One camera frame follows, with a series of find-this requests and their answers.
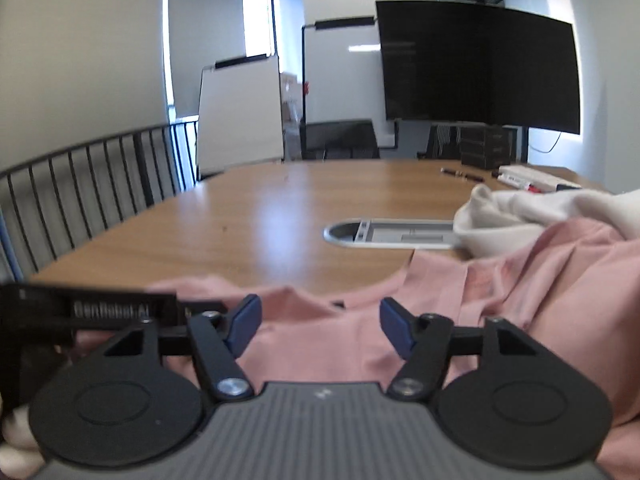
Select pink t-shirt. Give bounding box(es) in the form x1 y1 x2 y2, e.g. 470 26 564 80
75 217 640 480

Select black box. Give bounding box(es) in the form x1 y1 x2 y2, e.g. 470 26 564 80
460 153 516 170

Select red capped marker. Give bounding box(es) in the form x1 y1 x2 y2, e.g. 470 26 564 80
505 177 544 194

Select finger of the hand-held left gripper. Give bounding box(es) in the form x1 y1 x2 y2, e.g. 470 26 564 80
176 300 228 317

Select white sweatshirt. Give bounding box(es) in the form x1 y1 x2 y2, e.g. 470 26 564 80
452 183 640 261

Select silver table cable hatch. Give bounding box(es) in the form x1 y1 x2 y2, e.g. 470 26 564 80
322 218 468 250

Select flip chart easel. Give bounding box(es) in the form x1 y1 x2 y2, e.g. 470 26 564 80
196 54 285 178

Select black hanging cable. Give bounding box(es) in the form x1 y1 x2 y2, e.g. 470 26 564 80
530 132 563 154

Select large whiteboard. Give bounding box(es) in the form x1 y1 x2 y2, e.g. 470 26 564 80
300 16 398 151

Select black pen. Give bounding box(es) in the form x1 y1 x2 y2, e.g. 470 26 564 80
440 168 485 182

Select person's left hand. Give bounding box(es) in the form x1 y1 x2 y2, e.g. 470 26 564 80
0 397 43 480

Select stack of black boxes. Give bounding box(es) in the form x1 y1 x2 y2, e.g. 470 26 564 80
460 140 516 157
460 126 516 143

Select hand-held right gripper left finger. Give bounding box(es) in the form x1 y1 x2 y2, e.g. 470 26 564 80
102 294 263 403

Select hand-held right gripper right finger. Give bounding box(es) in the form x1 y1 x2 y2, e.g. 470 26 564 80
379 297 543 403

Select large black monitor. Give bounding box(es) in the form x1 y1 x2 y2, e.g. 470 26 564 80
375 0 582 136

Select stacked cardboard boxes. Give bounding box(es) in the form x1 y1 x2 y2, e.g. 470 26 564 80
279 72 306 133

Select black mesh office chair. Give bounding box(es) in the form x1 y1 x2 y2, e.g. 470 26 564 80
300 119 381 161
417 124 463 160

